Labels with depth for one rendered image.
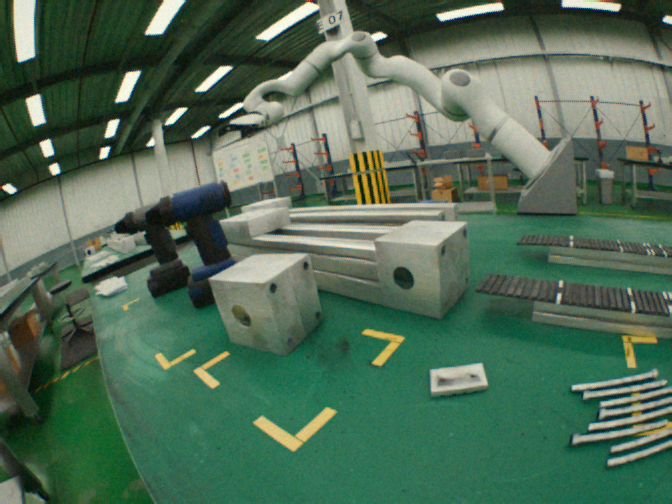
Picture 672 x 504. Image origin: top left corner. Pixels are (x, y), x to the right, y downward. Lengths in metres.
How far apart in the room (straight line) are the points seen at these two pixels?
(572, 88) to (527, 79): 1.28
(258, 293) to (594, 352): 0.36
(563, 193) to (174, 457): 0.95
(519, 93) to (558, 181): 7.34
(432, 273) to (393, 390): 0.14
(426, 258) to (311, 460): 0.24
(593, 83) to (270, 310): 8.45
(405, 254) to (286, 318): 0.16
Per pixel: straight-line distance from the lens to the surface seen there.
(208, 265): 0.58
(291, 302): 0.34
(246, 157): 6.25
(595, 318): 0.36
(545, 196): 0.89
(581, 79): 8.41
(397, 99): 9.04
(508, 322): 0.36
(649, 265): 0.56
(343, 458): 0.23
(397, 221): 0.59
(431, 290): 0.35
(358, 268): 0.41
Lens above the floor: 0.97
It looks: 16 degrees down
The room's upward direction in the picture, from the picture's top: 11 degrees counter-clockwise
